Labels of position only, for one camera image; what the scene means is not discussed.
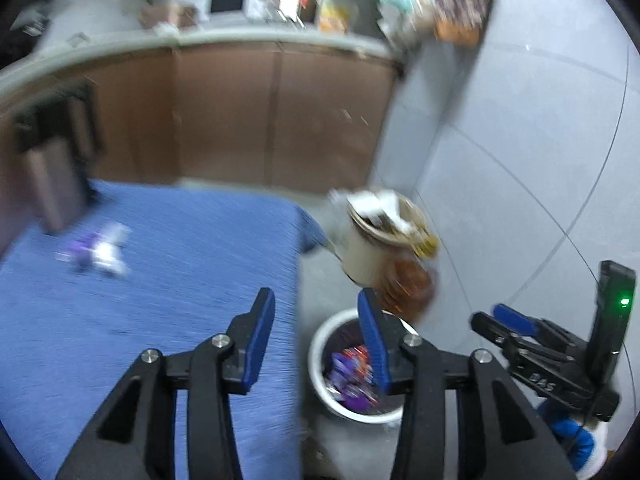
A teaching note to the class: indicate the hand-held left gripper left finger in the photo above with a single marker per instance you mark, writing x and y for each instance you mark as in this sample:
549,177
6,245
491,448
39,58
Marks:
260,340

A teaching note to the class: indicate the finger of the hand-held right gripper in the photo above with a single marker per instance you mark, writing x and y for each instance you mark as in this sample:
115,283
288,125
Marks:
517,321
492,332

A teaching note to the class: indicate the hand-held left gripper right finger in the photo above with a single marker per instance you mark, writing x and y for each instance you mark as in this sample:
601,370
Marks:
372,340

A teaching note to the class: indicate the red wrapper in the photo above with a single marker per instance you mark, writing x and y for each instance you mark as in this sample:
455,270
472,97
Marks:
357,354

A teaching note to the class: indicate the purple ribbon wrapper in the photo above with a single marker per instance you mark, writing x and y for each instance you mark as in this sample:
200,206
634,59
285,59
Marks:
345,377

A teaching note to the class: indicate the white trash bin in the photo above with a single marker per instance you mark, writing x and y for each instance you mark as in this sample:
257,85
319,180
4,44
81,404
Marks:
320,360

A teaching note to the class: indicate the beige trash bin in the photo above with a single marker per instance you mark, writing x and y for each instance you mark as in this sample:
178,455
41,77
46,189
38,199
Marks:
367,255

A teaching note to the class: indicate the brown plastic bag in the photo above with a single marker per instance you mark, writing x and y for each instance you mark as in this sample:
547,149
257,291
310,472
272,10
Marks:
407,290

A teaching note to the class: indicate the blue towel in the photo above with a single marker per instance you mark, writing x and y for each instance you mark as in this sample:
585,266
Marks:
150,285

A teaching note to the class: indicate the crumpled white plastic wrapper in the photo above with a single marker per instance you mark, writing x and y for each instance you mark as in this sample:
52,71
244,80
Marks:
110,252

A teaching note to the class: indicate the purple plastic wrapper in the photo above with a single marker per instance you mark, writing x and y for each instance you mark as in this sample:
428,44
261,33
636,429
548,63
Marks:
80,252

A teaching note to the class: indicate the brown lower cabinets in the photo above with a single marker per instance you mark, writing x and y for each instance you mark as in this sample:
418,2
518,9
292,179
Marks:
225,110

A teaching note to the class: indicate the dark chair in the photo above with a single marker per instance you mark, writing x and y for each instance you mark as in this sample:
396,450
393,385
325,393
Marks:
55,170

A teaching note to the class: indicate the white microwave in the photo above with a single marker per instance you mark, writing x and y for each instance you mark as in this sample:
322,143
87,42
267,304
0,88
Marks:
230,4

